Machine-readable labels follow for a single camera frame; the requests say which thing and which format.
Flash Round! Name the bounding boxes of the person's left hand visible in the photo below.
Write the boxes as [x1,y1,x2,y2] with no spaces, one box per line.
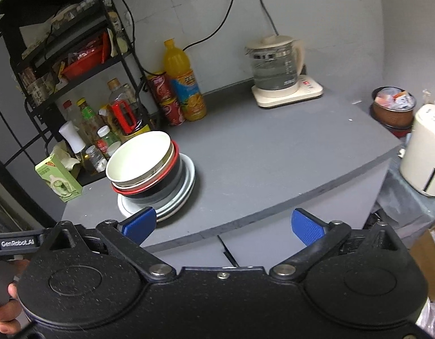
[0,258,31,333]

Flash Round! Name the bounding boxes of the white bowl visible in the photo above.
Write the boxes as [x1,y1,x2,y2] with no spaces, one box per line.
[111,140,176,188]

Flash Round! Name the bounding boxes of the cream air fryer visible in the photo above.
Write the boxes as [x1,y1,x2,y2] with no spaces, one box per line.
[399,104,435,197]

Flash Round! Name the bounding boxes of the cardboard box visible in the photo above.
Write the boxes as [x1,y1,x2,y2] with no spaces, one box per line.
[410,218,435,291]

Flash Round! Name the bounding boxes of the black metal rack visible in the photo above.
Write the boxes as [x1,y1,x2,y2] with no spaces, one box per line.
[0,0,159,186]

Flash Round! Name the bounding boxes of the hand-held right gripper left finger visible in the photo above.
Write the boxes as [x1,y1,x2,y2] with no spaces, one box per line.
[49,206,176,284]

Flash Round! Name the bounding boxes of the red plastic basket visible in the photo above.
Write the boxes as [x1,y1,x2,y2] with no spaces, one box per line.
[60,47,111,80]

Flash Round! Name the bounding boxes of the black power cable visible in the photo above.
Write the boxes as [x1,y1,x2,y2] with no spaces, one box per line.
[111,0,159,79]
[253,0,280,36]
[181,0,236,52]

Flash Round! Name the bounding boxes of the short red can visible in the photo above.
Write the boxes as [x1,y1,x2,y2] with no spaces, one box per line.
[160,98,186,127]

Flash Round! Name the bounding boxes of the glass kettle with cream lid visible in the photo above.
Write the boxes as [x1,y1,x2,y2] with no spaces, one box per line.
[244,35,306,98]

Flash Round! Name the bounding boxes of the cream kettle base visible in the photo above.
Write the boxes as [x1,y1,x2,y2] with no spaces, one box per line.
[252,74,325,108]

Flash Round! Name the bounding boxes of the sauce bottle with red cap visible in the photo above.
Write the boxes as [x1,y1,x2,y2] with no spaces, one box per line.
[62,100,84,128]

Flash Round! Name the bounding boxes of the trash bin with bag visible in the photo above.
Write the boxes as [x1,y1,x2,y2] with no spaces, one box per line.
[371,86,416,137]

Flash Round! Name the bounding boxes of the white capped oil bottle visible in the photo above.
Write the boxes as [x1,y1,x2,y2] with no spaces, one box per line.
[58,120,87,157]

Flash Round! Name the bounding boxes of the pale green bowl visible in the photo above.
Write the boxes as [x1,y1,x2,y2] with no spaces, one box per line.
[106,131,172,184]

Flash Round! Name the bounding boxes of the pile of wrappers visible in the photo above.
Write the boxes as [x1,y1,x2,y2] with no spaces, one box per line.
[375,88,414,109]

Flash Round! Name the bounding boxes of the tall red can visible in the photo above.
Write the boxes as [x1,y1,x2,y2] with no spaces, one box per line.
[146,72,176,106]

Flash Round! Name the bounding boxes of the green tissue box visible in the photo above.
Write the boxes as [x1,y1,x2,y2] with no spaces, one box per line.
[34,143,84,203]

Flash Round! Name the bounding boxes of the small clear glass jar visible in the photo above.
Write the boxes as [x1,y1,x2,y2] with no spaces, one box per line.
[85,145,107,172]

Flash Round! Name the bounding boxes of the black bowl with red rim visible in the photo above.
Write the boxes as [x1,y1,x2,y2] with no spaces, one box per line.
[112,141,186,208]

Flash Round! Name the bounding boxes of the small jar with red label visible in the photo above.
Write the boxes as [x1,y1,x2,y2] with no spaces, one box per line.
[94,137,109,160]

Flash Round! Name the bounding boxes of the orange juice bottle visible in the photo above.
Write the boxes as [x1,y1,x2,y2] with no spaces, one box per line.
[163,38,207,121]

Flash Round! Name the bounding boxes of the clear bottle with gold cap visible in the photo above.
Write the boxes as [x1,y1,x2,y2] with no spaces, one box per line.
[107,78,141,128]

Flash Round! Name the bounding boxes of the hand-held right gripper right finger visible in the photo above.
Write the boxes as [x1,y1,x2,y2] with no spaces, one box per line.
[270,208,399,284]

